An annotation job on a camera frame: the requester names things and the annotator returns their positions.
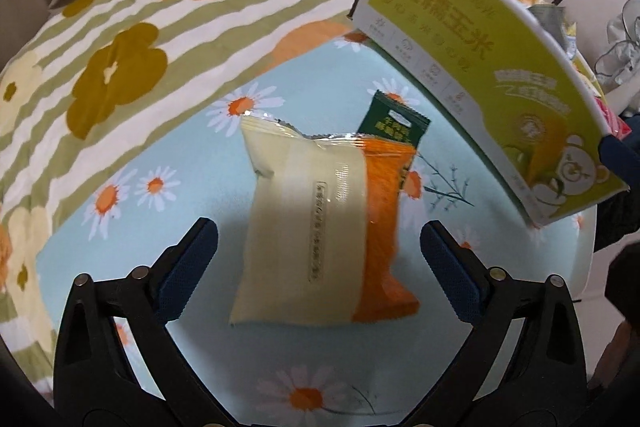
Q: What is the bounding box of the green cardboard box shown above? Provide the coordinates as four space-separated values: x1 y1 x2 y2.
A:
347 0 632 229

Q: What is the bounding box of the white ruffled cloth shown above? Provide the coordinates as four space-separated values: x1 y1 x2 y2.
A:
594 0 640 98

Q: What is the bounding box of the striped floral blanket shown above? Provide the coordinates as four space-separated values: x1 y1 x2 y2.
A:
0 0 372 400

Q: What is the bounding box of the red snack packet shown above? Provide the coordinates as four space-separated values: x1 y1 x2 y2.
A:
597 99 632 138

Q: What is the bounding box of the dark green snack packet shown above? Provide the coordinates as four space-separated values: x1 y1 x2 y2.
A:
357 89 432 204

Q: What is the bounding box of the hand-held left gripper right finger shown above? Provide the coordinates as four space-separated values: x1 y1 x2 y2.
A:
400 219 589 427

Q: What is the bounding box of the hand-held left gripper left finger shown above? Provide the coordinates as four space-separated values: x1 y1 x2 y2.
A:
52 217 237 427

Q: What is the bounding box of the blue daisy bed sheet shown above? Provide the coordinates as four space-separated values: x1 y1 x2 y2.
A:
35 32 601 427

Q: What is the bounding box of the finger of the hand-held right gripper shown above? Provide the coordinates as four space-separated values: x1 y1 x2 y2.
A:
598 134 640 180

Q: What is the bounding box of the cream and orange snack packet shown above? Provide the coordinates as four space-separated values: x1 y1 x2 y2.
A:
229 114 422 328

